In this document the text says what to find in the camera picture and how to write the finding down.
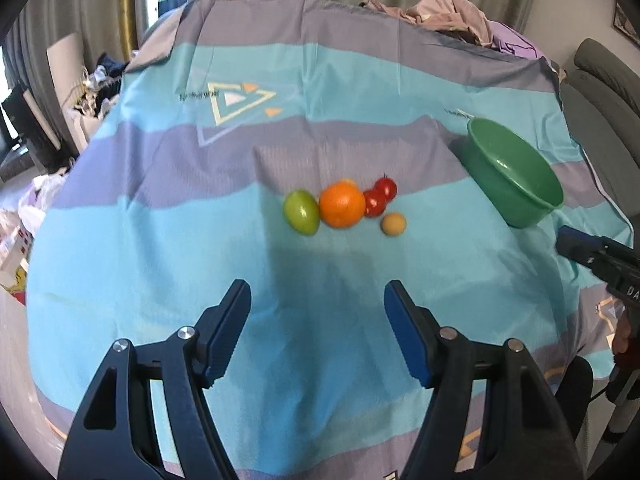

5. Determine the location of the pile of pink clothes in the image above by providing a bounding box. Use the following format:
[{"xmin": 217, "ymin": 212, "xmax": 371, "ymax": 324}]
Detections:
[{"xmin": 359, "ymin": 0, "xmax": 547, "ymax": 61}]

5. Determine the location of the red tomato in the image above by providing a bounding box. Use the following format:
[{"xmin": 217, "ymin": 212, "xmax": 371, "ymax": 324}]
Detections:
[
  {"xmin": 375, "ymin": 175, "xmax": 399, "ymax": 204},
  {"xmin": 363, "ymin": 189, "xmax": 388, "ymax": 218}
]

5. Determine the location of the green mango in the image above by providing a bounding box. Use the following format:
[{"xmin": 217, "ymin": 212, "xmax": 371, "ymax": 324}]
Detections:
[{"xmin": 284, "ymin": 189, "xmax": 320, "ymax": 236}]

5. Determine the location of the white board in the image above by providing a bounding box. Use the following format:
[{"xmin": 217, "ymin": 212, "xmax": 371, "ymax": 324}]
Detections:
[{"xmin": 46, "ymin": 32, "xmax": 90, "ymax": 136}]

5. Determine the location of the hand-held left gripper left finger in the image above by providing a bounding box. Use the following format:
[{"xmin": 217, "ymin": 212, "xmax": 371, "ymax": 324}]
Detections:
[{"xmin": 57, "ymin": 279, "xmax": 252, "ymax": 480}]

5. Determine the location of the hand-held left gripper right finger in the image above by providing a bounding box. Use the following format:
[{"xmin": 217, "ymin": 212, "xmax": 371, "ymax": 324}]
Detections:
[{"xmin": 384, "ymin": 280, "xmax": 586, "ymax": 480}]

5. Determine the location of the green plastic bowl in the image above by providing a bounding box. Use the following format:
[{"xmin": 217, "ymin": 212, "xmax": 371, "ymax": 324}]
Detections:
[{"xmin": 459, "ymin": 117, "xmax": 565, "ymax": 230}]

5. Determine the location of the blue and purple striped blanket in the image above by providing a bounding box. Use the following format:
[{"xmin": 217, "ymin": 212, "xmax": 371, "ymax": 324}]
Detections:
[{"xmin": 24, "ymin": 0, "xmax": 635, "ymax": 480}]

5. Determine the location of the white plastic bag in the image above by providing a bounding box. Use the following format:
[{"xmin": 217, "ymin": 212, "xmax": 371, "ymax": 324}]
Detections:
[{"xmin": 17, "ymin": 172, "xmax": 68, "ymax": 233}]

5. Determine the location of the framed wall picture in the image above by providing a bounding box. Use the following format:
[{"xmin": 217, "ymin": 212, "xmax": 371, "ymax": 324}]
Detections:
[{"xmin": 612, "ymin": 2, "xmax": 640, "ymax": 42}]

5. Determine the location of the small tan round fruit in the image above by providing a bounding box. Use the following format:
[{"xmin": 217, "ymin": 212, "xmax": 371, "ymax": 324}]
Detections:
[{"xmin": 380, "ymin": 212, "xmax": 407, "ymax": 237}]

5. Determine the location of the person's right hand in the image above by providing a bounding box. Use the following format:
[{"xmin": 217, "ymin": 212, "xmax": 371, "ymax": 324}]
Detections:
[{"xmin": 613, "ymin": 310, "xmax": 640, "ymax": 371}]

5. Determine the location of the orange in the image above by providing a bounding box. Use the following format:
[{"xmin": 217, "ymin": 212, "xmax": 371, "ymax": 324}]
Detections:
[{"xmin": 319, "ymin": 181, "xmax": 367, "ymax": 230}]

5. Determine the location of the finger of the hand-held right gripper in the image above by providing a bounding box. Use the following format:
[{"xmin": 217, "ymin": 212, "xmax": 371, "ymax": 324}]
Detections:
[{"xmin": 556, "ymin": 225, "xmax": 640, "ymax": 285}]

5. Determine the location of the grey sofa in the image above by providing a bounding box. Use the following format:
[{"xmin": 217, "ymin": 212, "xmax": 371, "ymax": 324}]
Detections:
[{"xmin": 559, "ymin": 37, "xmax": 640, "ymax": 221}]

